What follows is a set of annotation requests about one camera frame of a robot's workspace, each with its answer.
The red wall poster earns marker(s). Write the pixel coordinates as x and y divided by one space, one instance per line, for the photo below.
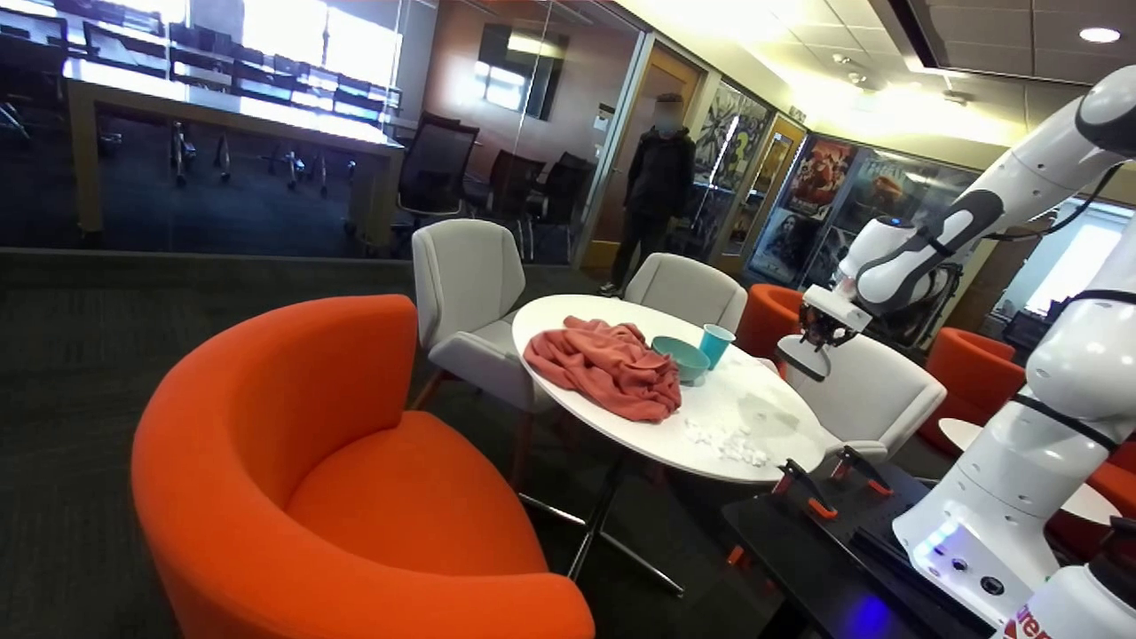
817 179

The teal cup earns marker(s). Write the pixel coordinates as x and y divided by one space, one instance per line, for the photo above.
719 341

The chrome table leg frame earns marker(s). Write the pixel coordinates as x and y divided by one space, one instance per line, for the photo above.
594 521

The person in dark clothes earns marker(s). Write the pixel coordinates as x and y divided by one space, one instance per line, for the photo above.
659 179

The round ceiling light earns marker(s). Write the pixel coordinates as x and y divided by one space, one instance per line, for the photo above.
1100 36

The black mesh office chair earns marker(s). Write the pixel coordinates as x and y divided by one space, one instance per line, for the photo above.
437 163

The orange tub armchair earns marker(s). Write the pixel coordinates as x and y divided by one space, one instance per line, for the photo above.
355 497

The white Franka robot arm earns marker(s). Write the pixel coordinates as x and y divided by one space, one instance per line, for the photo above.
1065 379

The long high counter table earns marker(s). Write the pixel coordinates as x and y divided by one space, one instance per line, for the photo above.
237 110

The wall mounted screen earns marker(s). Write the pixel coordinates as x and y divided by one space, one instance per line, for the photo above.
521 66

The dark side chair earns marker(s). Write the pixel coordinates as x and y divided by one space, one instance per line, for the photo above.
567 198
517 189

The wide white upholstered chair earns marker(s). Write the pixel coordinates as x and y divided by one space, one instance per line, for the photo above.
876 394

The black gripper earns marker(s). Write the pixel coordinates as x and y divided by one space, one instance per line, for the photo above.
831 331

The low white upholstered chair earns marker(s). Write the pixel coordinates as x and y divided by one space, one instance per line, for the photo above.
685 290

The crumpled red cloth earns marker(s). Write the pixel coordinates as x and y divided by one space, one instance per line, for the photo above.
604 366

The tall white upholstered chair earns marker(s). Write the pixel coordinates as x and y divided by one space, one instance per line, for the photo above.
467 287

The small white paper scraps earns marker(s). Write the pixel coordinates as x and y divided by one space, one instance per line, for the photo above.
764 429

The black robot cart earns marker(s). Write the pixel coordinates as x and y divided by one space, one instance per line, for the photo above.
817 569

